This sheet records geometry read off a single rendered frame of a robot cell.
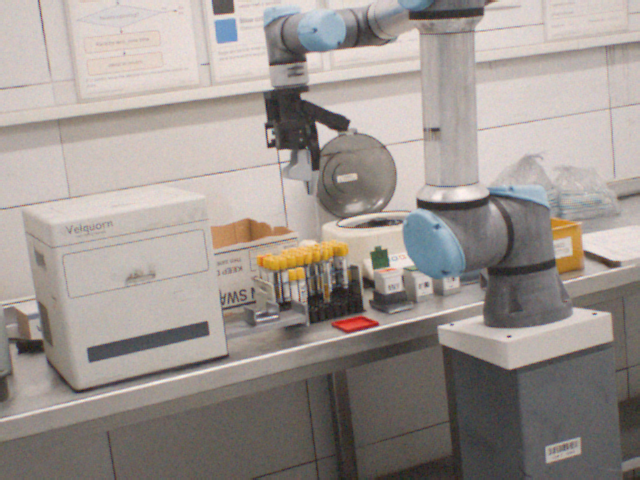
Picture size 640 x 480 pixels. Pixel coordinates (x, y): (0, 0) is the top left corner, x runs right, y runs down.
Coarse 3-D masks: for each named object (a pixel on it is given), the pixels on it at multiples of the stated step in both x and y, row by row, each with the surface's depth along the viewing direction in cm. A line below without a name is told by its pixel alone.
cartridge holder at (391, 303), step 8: (376, 296) 211; (384, 296) 208; (392, 296) 208; (400, 296) 209; (376, 304) 211; (384, 304) 208; (392, 304) 208; (400, 304) 207; (408, 304) 208; (392, 312) 207
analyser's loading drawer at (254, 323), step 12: (252, 312) 194; (264, 312) 199; (276, 312) 195; (288, 312) 201; (300, 312) 199; (228, 324) 197; (240, 324) 196; (252, 324) 195; (264, 324) 194; (276, 324) 194; (288, 324) 196; (228, 336) 191; (240, 336) 192
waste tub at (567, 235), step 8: (552, 224) 232; (560, 224) 230; (568, 224) 227; (576, 224) 222; (552, 232) 220; (560, 232) 221; (568, 232) 222; (576, 232) 223; (560, 240) 221; (568, 240) 222; (576, 240) 223; (560, 248) 222; (568, 248) 222; (576, 248) 223; (560, 256) 222; (568, 256) 223; (576, 256) 224; (560, 264) 222; (568, 264) 223; (576, 264) 224; (560, 272) 222
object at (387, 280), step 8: (376, 272) 210; (384, 272) 209; (392, 272) 209; (376, 280) 211; (384, 280) 208; (392, 280) 208; (400, 280) 209; (376, 288) 212; (384, 288) 208; (392, 288) 209; (400, 288) 209
